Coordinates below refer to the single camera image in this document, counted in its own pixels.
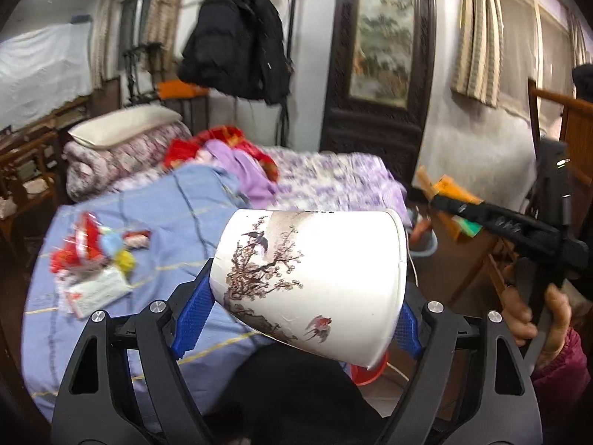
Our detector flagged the yellow pompom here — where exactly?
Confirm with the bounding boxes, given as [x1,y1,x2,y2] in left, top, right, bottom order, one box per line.
[113,249,136,275]

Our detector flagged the white floral paper cup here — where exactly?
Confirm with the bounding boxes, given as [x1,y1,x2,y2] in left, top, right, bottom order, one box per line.
[210,209,407,369]

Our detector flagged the light blue case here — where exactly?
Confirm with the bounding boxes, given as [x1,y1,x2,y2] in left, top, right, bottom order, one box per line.
[99,231,125,259]

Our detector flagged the white printed packet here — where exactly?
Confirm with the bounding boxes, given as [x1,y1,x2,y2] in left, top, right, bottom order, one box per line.
[54,265,133,319]

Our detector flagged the orange purple box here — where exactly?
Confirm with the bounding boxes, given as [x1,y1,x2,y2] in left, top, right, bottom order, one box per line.
[414,165,485,243]

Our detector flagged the small red white wrapper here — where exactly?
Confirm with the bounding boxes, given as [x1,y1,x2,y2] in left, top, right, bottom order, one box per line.
[123,230,152,249]

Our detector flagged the red snack bag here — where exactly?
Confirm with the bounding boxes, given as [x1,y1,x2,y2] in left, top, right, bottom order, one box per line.
[61,212,105,269]

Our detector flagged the red mesh trash basket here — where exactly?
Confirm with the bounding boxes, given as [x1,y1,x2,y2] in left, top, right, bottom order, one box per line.
[351,353,389,387]

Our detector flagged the person right hand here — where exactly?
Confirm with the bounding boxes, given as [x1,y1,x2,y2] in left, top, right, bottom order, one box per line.
[499,281,576,372]

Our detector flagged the light blue wash basin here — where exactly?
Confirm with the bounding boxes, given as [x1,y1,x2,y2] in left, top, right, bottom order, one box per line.
[407,212,438,258]

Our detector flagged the lilac cloth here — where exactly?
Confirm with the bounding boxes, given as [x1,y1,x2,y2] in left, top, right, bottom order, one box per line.
[195,147,277,209]

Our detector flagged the wooden chair by window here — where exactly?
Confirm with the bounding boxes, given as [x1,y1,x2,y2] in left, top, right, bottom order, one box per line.
[446,77,593,316]

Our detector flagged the red patterned blanket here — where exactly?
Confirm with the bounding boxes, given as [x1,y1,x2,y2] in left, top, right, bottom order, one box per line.
[161,126,279,183]

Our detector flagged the purple floral duvet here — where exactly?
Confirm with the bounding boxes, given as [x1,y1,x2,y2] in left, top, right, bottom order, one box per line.
[264,147,412,228]

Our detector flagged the floral folded quilt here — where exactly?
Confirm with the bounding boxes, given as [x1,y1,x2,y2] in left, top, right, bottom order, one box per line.
[63,123,191,202]

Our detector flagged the black metal coat rack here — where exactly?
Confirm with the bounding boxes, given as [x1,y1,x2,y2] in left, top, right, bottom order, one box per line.
[275,0,298,148]

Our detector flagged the cream pillow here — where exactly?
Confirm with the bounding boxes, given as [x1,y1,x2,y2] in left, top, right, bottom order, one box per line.
[68,105,182,150]

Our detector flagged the wooden armchair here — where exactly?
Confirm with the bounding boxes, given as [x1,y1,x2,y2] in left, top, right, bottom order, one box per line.
[0,125,63,260]

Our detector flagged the beige checked curtain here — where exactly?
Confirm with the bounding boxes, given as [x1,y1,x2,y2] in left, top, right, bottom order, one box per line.
[451,0,504,109]

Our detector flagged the black round plant stand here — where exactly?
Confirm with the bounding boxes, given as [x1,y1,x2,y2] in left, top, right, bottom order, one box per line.
[123,41,165,108]

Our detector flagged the carved dark wooden screen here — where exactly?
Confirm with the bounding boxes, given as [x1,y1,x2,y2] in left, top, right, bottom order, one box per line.
[319,0,436,186]

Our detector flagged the black puffer jacket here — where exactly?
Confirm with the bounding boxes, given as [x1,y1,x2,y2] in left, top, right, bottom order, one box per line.
[177,0,291,106]

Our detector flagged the white dust cover sheet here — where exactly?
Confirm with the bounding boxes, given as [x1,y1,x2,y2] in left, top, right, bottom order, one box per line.
[0,22,92,131]

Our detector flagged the white power cable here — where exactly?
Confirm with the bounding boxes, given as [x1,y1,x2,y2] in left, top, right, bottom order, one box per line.
[405,249,420,289]

